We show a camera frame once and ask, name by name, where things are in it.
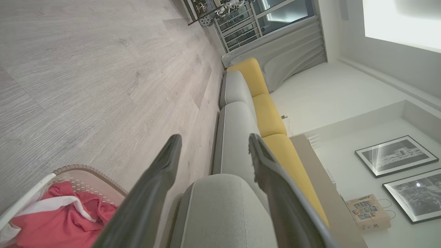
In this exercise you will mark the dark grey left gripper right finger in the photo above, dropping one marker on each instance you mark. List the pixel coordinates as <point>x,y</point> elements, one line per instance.
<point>286,206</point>

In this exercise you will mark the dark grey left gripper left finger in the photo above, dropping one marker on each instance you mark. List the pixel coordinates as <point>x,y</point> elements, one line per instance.
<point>144,199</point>

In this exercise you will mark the red basketball jersey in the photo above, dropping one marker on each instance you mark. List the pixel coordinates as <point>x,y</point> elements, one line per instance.
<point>62,224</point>

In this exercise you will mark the grey and yellow sofa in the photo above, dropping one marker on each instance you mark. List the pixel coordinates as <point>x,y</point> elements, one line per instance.
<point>236,137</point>

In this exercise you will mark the beige perforated laundry basket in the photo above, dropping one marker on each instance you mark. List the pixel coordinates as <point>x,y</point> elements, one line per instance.
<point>103,187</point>

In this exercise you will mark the beige low partition cabinet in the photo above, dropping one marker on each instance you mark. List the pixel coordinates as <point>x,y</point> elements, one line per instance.
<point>320,179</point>

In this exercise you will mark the white ribbed ornament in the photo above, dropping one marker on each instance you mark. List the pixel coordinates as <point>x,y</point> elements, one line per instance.
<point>314,141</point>

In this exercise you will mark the printed cardboard box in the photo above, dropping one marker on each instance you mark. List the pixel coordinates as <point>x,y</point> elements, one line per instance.
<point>368,212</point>

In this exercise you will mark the black framed building photo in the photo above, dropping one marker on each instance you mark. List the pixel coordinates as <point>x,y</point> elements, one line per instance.
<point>396,155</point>

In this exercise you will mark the black framed landscape photo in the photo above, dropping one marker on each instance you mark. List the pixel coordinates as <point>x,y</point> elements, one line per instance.
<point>415,196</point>

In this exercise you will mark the grey curtain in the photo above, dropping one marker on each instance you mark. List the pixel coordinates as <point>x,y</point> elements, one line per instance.
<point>293,51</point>

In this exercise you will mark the black metal plant rack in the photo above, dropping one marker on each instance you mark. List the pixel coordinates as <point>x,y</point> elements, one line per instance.
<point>210,10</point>

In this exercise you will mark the window with white frame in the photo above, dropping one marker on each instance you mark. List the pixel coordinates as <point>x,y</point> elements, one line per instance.
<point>275,17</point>

